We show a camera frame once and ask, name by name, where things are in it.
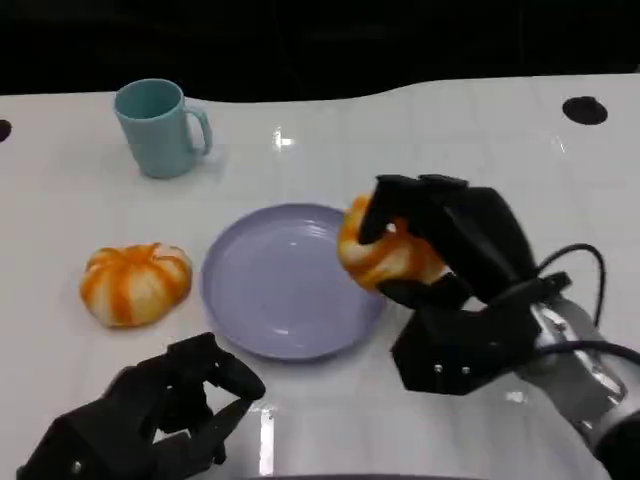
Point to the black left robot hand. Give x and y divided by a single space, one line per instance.
130 415

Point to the pale green mug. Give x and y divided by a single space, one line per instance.
155 145

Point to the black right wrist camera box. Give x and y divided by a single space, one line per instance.
460 350

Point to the orange white toy bread roll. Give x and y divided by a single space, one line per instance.
395 257
132 285

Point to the lilac plate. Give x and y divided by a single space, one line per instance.
285 285

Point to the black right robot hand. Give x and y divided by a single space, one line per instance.
480 235

